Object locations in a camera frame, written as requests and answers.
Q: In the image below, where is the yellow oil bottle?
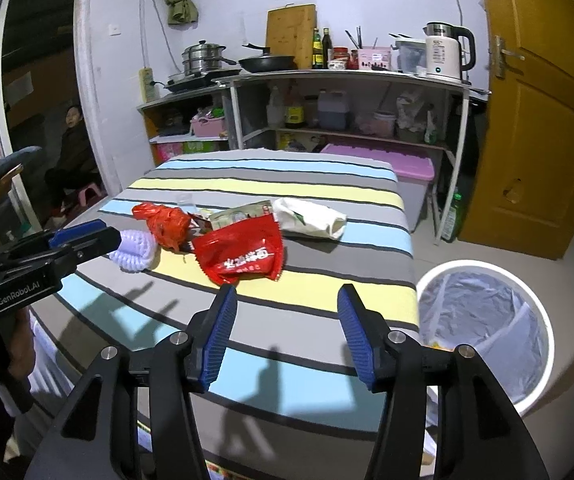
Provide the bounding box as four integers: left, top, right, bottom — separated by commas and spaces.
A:
285, 86, 307, 128

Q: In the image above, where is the white electric kettle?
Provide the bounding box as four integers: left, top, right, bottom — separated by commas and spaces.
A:
424, 22, 477, 82

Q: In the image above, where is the striped tablecloth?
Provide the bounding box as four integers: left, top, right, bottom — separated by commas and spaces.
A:
30, 150, 418, 479

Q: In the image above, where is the small colourful wrapper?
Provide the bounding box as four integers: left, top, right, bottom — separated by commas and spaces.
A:
187, 210, 213, 234

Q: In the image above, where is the clear plastic cup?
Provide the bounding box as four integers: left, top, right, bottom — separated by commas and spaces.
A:
176, 192, 197, 214

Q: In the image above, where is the white bag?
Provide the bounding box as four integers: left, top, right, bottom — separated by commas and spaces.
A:
272, 197, 347, 240

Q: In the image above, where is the steel steamer pot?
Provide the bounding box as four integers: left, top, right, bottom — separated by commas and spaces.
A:
182, 40, 236, 77

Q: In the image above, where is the green grey snack wrapper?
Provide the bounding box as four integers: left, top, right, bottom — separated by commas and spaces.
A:
209, 200, 273, 230

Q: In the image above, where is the wooden cutting board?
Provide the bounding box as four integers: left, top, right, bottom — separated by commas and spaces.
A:
265, 3, 316, 70

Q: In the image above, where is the black frying pan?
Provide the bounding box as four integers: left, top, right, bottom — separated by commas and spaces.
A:
238, 44, 297, 74

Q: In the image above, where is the red noodle wrapper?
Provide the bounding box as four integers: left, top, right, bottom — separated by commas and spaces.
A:
191, 214, 285, 285

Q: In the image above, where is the clear plastic container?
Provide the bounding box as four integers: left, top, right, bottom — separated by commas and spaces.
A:
394, 38, 426, 74

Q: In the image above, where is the white foam fruit net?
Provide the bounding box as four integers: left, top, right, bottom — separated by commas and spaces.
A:
109, 230, 158, 273

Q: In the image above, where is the pink utensil holder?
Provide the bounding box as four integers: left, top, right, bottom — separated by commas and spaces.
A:
357, 47, 392, 72

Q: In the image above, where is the purple lid storage box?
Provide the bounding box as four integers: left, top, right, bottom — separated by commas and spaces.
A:
322, 143, 436, 231

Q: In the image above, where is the door handle lock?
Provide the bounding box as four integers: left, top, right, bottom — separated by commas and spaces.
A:
491, 35, 526, 80

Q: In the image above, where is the white trash bin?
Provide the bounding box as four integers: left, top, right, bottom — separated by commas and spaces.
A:
415, 259, 556, 416

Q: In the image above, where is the dark soy sauce bottle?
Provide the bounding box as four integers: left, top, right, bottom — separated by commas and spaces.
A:
322, 27, 333, 70

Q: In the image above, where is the wooden door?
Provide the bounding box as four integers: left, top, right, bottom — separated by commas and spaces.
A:
461, 0, 574, 260

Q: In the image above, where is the metal kitchen shelf rack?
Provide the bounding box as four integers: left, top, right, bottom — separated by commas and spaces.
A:
215, 70, 488, 240

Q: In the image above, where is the green bottle on floor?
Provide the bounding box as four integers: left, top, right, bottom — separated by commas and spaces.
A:
441, 188, 466, 243

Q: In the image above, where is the grey bin liner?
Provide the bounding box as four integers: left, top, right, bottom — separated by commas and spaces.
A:
418, 268, 549, 406

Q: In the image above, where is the seated person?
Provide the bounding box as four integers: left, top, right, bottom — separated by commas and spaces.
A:
45, 105, 101, 218

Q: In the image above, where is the left hand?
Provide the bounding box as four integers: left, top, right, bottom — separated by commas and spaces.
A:
7, 308, 35, 382

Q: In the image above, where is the red plastic bag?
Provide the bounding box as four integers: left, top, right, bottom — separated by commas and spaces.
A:
132, 203, 191, 252

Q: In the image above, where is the green glass bottle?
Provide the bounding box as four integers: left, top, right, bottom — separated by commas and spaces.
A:
312, 28, 324, 70

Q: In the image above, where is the pink basket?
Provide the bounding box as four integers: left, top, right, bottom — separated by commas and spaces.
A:
191, 116, 227, 138

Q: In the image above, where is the dark liquid jug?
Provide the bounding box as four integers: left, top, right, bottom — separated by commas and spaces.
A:
317, 90, 350, 131

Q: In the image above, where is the red jar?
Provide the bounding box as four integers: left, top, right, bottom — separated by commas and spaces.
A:
331, 47, 349, 62

